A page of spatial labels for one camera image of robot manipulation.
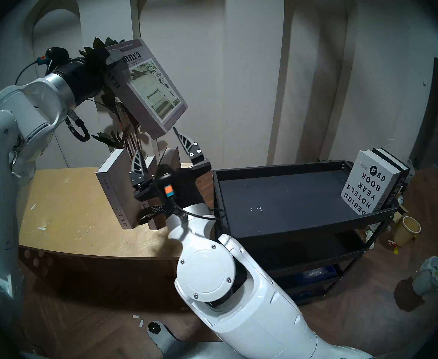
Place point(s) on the small red yellow item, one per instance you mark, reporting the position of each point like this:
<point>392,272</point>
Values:
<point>394,246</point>

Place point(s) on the blue bin with clear bag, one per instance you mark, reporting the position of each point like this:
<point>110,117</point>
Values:
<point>316,274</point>

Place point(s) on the grey iaura book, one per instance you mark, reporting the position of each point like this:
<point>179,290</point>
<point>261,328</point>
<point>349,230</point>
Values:
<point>148,92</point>

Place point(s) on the white trash bin with bag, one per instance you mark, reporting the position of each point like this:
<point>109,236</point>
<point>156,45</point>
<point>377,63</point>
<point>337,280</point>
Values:
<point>430,276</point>

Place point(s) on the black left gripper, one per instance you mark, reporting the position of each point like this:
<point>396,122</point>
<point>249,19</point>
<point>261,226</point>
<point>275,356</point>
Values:
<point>86,77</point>

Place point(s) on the light wooden display table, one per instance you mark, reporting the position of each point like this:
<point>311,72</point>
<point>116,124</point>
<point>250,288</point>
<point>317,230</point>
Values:
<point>73,212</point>

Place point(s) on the clear plastic storage container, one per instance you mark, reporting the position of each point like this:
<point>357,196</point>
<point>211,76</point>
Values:
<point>411,171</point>

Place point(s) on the black CENTURY book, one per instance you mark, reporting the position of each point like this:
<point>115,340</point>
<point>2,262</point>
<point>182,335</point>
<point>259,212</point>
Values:
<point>400,175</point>

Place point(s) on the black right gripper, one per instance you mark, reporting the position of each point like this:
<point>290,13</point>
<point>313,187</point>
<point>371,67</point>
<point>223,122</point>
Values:
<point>183,190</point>

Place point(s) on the grey Discontent book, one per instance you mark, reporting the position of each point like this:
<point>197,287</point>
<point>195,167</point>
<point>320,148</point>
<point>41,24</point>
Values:
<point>151,160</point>

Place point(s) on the dark grey door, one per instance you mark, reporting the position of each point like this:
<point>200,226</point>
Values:
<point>434,111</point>

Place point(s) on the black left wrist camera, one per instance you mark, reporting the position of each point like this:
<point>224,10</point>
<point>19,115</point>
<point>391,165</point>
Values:
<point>56,55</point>

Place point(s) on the black metal shelf cart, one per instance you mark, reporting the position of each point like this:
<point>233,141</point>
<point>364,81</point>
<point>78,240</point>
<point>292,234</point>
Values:
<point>279,201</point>

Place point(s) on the large grey SPECIAL ISSUE book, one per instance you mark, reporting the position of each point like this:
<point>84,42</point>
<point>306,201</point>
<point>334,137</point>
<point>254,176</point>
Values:
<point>114,190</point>

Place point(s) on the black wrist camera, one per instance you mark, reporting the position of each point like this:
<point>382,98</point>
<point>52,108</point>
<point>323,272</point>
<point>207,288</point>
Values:
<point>56,55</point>
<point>164,182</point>

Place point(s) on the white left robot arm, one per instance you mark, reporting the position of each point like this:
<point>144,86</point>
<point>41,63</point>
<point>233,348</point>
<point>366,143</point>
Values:
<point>2,175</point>

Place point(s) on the silver book small black lettering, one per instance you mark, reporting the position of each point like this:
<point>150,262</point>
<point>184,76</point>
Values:
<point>368,182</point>

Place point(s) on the tall green potted plant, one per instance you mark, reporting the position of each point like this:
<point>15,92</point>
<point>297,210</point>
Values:
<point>103,138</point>

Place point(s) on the grey metal robot base plate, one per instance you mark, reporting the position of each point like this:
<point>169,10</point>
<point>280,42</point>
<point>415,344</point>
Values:
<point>166,343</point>

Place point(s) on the white spray bottle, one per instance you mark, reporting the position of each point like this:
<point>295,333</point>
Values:
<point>371,240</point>

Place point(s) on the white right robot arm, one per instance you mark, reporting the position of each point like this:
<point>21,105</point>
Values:
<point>204,272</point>

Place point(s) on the yellow plastic bucket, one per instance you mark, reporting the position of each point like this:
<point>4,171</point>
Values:
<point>406,233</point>

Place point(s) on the black star knob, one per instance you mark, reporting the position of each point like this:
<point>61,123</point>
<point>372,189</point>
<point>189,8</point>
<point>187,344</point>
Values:
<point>154,328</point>

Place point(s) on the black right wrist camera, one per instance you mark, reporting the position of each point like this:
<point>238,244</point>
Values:
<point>164,182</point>

